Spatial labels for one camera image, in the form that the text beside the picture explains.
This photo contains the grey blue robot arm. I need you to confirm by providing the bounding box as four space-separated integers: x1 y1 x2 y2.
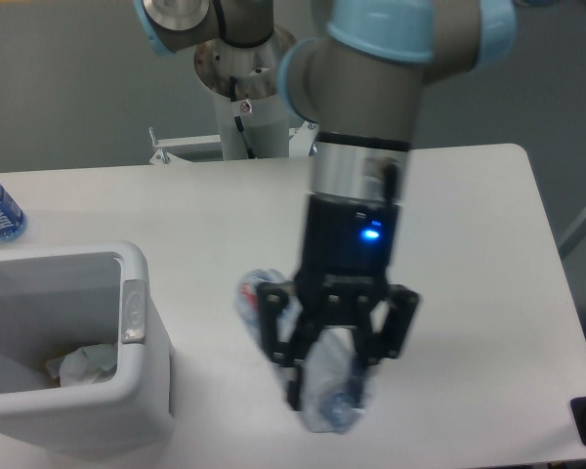
257 1 517 410

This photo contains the white right base bracket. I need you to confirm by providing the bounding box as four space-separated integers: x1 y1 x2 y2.
289 121 319 157

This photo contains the white base bracket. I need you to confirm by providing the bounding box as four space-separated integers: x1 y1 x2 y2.
289 121 319 157
148 127 223 165

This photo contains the clear plastic bottle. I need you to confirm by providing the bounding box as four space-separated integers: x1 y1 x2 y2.
234 269 372 434

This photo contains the white trash can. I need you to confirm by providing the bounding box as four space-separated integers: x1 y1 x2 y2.
0 241 174 452

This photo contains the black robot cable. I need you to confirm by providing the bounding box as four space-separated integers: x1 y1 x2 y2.
228 75 256 160

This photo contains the white left base bracket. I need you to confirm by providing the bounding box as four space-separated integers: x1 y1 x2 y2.
148 127 223 165

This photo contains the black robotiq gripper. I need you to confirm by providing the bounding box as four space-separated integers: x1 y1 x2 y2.
256 194 419 410

